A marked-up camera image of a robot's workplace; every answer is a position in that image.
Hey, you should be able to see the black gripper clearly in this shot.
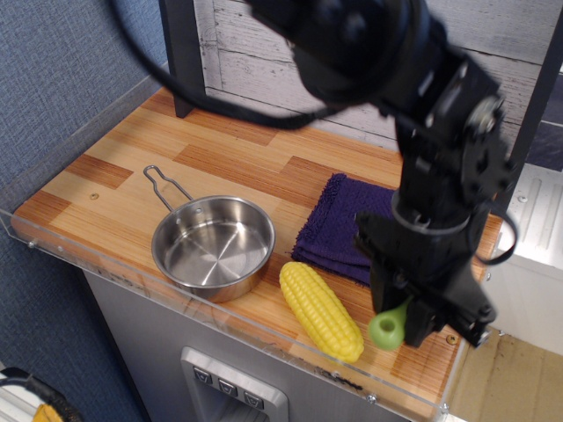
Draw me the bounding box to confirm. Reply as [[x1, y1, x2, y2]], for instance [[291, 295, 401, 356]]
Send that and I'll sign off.
[[355, 203, 496, 347]]

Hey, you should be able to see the green handled grey spatula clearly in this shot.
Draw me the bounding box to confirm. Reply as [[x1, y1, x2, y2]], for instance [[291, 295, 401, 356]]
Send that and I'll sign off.
[[368, 296, 412, 351]]

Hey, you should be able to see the yellow toy corn cob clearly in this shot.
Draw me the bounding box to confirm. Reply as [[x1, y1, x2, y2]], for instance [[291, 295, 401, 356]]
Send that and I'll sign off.
[[279, 262, 364, 363]]

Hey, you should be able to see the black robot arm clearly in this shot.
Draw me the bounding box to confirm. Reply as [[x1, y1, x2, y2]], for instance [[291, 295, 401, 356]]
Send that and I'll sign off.
[[250, 1, 515, 346]]

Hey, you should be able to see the purple folded cloth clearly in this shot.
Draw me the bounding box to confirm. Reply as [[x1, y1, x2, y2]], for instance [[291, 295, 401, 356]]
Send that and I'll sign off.
[[291, 173, 393, 286]]

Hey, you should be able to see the stainless steel pan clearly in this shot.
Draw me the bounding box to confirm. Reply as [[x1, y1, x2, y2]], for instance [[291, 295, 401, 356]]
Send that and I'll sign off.
[[143, 165, 276, 302]]

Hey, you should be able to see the silver dispenser button panel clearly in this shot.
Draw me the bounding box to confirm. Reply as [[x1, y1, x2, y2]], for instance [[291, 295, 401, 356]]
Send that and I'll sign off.
[[180, 346, 289, 421]]

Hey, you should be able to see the grey toy kitchen cabinet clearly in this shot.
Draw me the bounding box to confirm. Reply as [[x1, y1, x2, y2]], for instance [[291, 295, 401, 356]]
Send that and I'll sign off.
[[85, 273, 406, 421]]

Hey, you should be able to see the yellow black object bottom left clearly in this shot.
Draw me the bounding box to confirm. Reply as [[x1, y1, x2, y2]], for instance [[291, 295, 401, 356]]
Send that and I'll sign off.
[[1, 367, 84, 421]]

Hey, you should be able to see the clear acrylic guard rail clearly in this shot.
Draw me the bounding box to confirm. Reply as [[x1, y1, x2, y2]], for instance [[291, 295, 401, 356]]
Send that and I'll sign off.
[[0, 61, 503, 418]]

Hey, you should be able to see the dark right shelf post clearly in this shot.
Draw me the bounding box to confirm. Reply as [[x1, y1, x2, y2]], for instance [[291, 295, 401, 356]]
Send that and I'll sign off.
[[495, 11, 562, 210]]

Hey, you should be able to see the dark shelf post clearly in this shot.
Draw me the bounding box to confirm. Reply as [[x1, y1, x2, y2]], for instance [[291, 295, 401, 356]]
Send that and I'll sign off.
[[495, 11, 562, 210], [158, 0, 206, 95]]

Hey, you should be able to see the dark left shelf post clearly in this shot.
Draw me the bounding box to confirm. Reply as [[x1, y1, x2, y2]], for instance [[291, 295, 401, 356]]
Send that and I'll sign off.
[[158, 0, 206, 95]]

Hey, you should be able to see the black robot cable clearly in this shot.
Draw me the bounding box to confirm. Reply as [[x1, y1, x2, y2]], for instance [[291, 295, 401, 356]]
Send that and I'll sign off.
[[107, 0, 518, 267]]

